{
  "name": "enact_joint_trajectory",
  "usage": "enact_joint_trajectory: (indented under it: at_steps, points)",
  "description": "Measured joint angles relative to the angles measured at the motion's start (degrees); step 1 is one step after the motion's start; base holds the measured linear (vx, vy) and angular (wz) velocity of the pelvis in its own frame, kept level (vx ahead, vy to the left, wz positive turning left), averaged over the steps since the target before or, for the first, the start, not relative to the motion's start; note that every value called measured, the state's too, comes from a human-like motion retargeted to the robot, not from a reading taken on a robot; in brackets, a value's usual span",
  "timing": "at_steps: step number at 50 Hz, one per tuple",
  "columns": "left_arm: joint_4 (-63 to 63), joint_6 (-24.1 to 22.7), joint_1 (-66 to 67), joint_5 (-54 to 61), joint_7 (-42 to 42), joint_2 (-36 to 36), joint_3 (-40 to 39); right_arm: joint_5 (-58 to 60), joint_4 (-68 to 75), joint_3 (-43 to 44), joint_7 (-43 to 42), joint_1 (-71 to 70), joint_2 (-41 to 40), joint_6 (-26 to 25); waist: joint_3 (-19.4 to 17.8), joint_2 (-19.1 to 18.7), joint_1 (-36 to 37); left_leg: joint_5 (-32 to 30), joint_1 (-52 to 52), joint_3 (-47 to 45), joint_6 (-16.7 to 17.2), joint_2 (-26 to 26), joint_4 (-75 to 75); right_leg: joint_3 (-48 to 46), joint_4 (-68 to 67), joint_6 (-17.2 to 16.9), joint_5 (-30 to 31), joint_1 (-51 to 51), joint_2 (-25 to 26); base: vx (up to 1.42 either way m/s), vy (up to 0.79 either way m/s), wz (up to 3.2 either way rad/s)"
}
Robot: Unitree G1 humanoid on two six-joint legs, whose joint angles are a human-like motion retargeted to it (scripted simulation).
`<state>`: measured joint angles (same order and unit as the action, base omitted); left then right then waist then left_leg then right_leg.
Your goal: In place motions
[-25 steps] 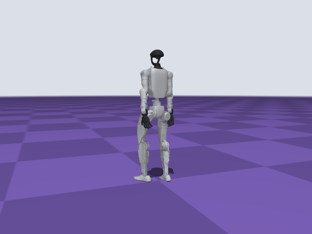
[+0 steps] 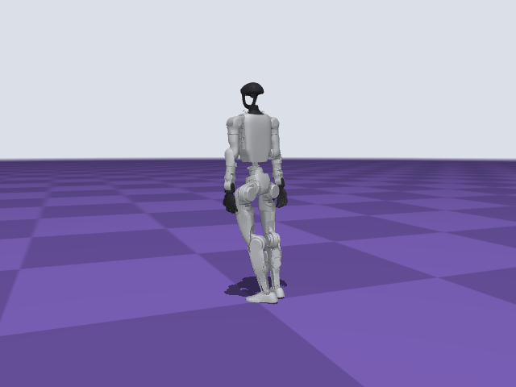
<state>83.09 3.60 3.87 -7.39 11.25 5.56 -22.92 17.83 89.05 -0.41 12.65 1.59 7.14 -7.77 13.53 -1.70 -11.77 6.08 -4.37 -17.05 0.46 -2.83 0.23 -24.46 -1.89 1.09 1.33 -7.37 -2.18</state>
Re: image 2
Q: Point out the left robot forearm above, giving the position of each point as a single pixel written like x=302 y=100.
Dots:
x=230 y=169

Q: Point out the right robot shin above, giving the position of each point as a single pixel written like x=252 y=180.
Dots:
x=274 y=263

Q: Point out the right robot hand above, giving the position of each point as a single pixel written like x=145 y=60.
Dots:
x=282 y=195

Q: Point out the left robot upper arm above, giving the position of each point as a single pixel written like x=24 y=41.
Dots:
x=233 y=126

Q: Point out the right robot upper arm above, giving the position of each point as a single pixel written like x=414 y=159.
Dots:
x=275 y=149

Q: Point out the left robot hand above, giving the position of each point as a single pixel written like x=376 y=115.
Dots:
x=229 y=200

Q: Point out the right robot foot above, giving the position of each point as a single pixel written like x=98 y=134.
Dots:
x=278 y=291

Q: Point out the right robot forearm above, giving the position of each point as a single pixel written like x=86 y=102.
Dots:
x=277 y=173

